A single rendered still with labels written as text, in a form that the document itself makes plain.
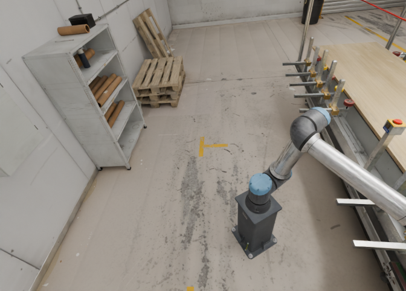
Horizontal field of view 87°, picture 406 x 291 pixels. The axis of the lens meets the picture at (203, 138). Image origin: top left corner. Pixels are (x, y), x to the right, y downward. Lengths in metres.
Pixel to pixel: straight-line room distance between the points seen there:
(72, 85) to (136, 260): 1.74
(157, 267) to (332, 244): 1.59
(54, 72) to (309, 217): 2.76
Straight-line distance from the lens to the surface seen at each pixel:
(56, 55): 2.31
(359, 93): 2.54
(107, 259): 2.49
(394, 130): 1.66
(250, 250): 2.20
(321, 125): 1.17
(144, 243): 2.40
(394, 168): 2.07
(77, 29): 2.73
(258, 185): 1.51
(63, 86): 2.45
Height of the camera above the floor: 2.10
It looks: 42 degrees down
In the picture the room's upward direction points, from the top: 8 degrees counter-clockwise
